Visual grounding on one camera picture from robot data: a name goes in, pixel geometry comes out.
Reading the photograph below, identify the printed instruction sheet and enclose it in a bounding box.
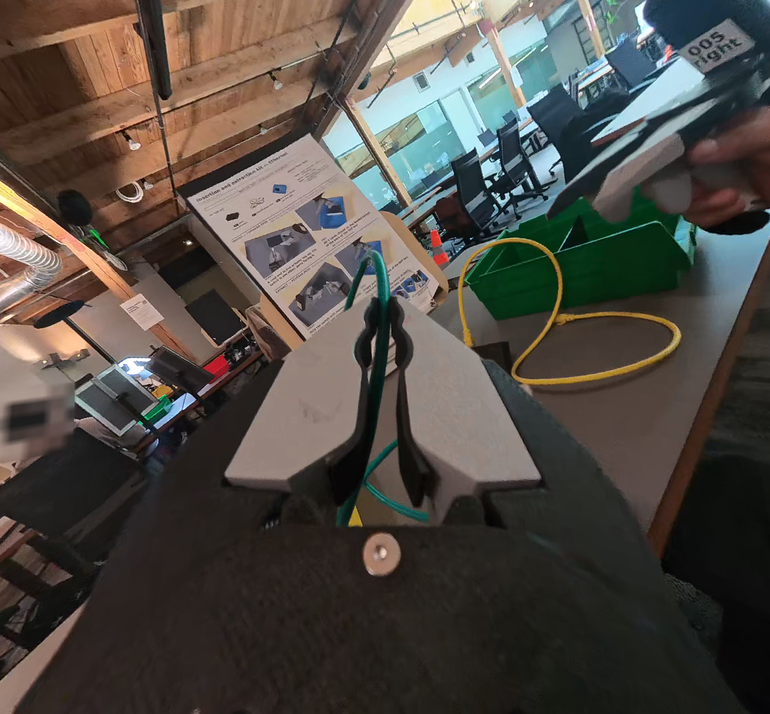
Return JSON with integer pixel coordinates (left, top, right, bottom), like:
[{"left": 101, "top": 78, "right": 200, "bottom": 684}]
[{"left": 185, "top": 133, "right": 440, "bottom": 342}]

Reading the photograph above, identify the green ethernet cable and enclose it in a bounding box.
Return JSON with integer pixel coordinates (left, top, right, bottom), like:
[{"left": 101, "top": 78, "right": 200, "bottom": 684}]
[{"left": 336, "top": 250, "right": 431, "bottom": 527}]

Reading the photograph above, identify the black standing board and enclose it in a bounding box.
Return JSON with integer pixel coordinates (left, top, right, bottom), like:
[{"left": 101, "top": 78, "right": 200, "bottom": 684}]
[{"left": 185, "top": 290, "right": 244, "bottom": 345}]

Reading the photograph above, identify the green plastic bin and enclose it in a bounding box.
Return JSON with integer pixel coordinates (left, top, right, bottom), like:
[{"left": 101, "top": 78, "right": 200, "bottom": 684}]
[{"left": 464, "top": 188, "right": 699, "bottom": 321}]

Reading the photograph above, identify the white paper wall notice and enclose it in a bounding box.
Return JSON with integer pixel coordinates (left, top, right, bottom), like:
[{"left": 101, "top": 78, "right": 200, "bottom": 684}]
[{"left": 120, "top": 293, "right": 164, "bottom": 330}]

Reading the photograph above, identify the black ceiling rail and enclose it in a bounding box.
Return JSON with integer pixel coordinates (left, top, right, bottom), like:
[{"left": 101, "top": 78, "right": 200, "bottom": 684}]
[{"left": 126, "top": 0, "right": 173, "bottom": 100}]

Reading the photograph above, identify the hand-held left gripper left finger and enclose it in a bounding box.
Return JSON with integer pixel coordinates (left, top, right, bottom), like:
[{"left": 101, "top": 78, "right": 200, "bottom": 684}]
[{"left": 224, "top": 298, "right": 378, "bottom": 508}]

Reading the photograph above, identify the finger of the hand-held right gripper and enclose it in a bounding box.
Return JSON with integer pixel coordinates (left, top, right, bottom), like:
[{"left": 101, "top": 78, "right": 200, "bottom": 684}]
[{"left": 591, "top": 132, "right": 688, "bottom": 225}]

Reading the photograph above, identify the black mesh office chair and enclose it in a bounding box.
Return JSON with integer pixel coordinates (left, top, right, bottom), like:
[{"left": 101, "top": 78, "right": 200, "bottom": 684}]
[
  {"left": 496, "top": 119, "right": 549, "bottom": 204},
  {"left": 451, "top": 149, "right": 501, "bottom": 240},
  {"left": 529, "top": 85, "right": 602, "bottom": 181}
]

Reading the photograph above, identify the grey light panel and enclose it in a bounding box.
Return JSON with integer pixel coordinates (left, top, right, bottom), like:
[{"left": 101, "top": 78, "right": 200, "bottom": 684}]
[{"left": 75, "top": 364, "right": 158, "bottom": 437}]

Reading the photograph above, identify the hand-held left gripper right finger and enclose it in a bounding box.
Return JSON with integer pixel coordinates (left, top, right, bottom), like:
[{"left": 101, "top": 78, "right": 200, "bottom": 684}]
[{"left": 388, "top": 298, "right": 543, "bottom": 518}]

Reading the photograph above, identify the beige cloth cover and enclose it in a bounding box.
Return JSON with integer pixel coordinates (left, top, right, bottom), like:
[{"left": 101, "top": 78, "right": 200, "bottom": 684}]
[{"left": 247, "top": 305, "right": 292, "bottom": 363}]

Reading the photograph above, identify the silver duct pipe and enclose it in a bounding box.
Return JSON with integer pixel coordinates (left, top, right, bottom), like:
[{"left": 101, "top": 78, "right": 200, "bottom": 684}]
[{"left": 0, "top": 224, "right": 64, "bottom": 315}]

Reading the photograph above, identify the black network switch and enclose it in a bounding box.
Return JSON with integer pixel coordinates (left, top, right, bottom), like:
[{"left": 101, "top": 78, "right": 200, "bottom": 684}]
[{"left": 472, "top": 340, "right": 513, "bottom": 372}]

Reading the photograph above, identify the black light panel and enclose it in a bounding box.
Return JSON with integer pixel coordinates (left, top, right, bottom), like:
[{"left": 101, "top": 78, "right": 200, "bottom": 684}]
[{"left": 146, "top": 346, "right": 214, "bottom": 395}]

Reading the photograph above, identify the person's right hand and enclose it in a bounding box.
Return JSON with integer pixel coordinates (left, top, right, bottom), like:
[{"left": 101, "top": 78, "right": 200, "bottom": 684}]
[{"left": 683, "top": 107, "right": 770, "bottom": 229}]

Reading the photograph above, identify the yellow ethernet cable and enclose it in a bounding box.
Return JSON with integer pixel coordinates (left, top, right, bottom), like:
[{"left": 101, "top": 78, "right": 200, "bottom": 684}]
[{"left": 457, "top": 237, "right": 682, "bottom": 386}]

